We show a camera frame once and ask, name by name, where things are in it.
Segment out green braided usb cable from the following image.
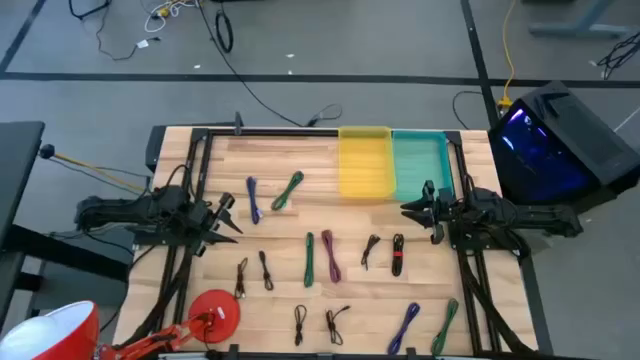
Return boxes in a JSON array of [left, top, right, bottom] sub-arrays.
[[430, 297, 460, 357], [270, 170, 305, 212], [303, 231, 316, 289]]

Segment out blue braided usb cable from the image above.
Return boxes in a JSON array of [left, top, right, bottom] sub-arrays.
[[245, 175, 264, 226]]

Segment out white cable bundle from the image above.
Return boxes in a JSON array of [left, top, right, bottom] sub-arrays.
[[144, 0, 201, 34]]

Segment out black computer tower blue glow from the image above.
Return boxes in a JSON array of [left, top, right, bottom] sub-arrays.
[[487, 79, 640, 206]]

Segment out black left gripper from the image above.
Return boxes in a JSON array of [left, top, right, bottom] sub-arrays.
[[187, 192, 245, 257]]

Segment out black cable with white plug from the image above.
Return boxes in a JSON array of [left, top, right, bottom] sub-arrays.
[[94, 0, 161, 62]]

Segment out coiled black floor cable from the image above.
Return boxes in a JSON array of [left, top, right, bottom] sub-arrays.
[[214, 9, 235, 55]]

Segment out black metal table frame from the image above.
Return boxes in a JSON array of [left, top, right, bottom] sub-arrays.
[[114, 112, 541, 360]]

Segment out purple braided usb cable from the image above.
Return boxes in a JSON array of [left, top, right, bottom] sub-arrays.
[[387, 301, 422, 356]]

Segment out yellow translucent plastic bin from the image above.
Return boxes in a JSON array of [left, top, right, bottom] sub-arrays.
[[337, 125, 397, 200]]

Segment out black cable with red tie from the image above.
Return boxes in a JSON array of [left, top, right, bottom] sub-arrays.
[[391, 232, 406, 278]]

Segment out maroon braided usb cable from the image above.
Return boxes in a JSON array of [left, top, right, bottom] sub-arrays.
[[320, 229, 343, 285]]

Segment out red round lamp base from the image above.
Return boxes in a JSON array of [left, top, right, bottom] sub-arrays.
[[187, 288, 242, 345]]

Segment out long black floor cable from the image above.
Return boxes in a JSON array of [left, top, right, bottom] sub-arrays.
[[194, 0, 344, 129]]

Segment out black cable bundle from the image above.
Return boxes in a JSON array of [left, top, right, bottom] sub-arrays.
[[597, 32, 640, 81]]

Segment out teal translucent plastic bin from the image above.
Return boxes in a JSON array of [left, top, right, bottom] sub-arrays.
[[391, 129, 456, 204]]

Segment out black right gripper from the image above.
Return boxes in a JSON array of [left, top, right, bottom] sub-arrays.
[[399, 180, 469, 245]]

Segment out red jointed lamp arm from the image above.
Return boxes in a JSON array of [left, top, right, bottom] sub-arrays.
[[97, 312, 214, 360]]

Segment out yellow extension cord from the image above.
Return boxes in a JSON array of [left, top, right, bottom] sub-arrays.
[[497, 0, 519, 109]]

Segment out yellow rod with black knob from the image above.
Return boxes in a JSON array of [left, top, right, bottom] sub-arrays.
[[38, 143, 146, 194]]

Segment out black thin usb cable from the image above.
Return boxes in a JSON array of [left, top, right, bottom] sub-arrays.
[[360, 233, 382, 272], [233, 256, 250, 300], [257, 249, 275, 292]]

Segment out black desk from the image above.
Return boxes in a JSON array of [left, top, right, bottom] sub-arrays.
[[0, 121, 134, 326]]

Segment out black strapped usb cable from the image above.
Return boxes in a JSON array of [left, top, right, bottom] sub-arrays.
[[324, 304, 352, 347], [293, 303, 308, 347]]

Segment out grey metal desk leg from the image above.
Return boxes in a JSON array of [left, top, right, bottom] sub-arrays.
[[528, 0, 632, 39]]

